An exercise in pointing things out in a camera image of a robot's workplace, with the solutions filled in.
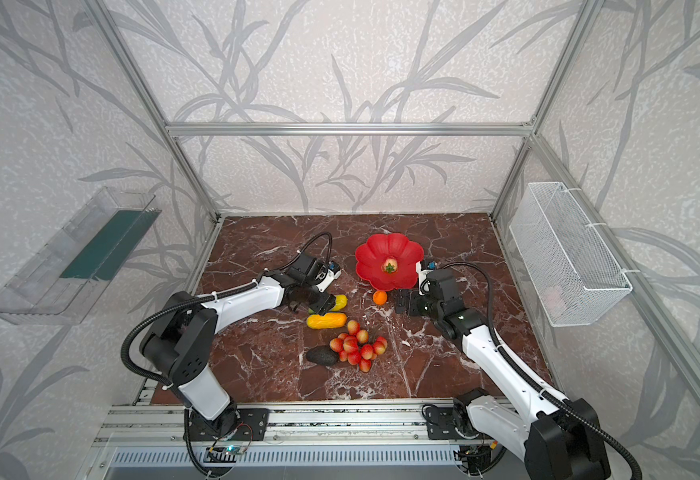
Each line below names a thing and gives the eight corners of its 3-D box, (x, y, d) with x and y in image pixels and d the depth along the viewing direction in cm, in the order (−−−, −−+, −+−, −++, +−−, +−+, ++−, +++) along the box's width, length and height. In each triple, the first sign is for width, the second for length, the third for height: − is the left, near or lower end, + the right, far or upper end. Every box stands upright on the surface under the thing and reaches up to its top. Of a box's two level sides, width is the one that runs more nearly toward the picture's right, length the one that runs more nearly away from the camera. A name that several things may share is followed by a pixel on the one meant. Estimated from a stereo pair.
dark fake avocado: (307, 366, 84) (305, 361, 81) (309, 350, 87) (307, 345, 84) (337, 366, 84) (336, 361, 81) (338, 350, 87) (337, 345, 84)
